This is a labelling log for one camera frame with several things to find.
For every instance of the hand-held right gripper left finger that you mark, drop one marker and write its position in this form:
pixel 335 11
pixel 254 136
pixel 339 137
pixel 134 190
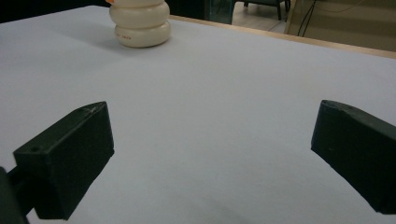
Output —
pixel 68 161

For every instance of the beige cabinet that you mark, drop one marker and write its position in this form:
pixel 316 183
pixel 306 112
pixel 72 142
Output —
pixel 351 25

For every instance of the dark chair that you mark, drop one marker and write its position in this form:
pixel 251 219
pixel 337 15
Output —
pixel 274 3

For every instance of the white paper sheet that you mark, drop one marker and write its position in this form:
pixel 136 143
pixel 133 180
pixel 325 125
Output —
pixel 202 109

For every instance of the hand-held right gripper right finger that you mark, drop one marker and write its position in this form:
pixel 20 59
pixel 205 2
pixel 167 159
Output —
pixel 358 149

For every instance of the cream ribbed plastic bottle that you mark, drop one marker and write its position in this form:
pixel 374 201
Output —
pixel 141 26

